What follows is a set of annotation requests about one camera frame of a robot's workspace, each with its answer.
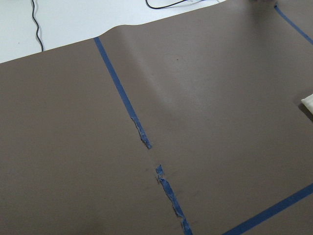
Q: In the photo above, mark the brown paper table cover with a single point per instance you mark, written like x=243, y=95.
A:
x=191, y=124

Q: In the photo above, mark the cream long sleeve cat shirt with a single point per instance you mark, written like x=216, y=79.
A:
x=308, y=103

